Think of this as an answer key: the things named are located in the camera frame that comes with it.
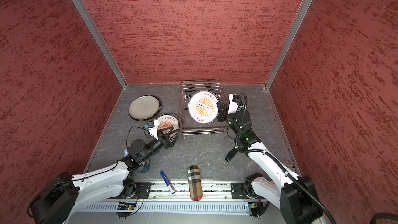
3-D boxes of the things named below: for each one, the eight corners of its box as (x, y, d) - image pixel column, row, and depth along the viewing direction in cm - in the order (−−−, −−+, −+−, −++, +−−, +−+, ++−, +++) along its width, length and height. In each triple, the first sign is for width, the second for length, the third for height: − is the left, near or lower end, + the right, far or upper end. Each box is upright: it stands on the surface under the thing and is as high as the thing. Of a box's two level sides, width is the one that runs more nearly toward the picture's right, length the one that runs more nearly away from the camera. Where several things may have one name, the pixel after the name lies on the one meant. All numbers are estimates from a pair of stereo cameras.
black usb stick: (224, 159, 87) (224, 157, 84) (233, 149, 90) (234, 146, 88) (228, 162, 85) (229, 161, 83) (237, 152, 89) (238, 150, 86)
